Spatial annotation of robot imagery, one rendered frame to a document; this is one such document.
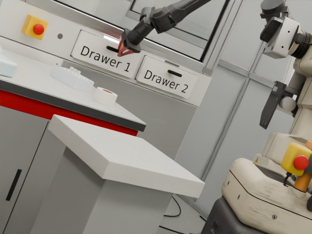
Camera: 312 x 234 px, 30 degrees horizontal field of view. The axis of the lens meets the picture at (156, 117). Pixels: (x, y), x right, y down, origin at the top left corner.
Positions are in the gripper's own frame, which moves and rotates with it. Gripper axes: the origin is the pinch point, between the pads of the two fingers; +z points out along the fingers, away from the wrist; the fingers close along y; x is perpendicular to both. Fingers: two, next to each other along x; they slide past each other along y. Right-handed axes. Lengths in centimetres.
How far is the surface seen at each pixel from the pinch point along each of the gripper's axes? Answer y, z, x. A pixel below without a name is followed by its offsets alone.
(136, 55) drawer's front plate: 3.0, 0.2, -9.4
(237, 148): 47, 77, -163
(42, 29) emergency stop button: -3.7, 0.4, 35.1
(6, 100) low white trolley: -56, -16, 58
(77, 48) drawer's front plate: -0.6, 5.3, 16.6
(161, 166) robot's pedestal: -91, -48, 37
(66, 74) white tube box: -30.2, -7.7, 32.1
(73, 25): 5.3, 0.4, 21.1
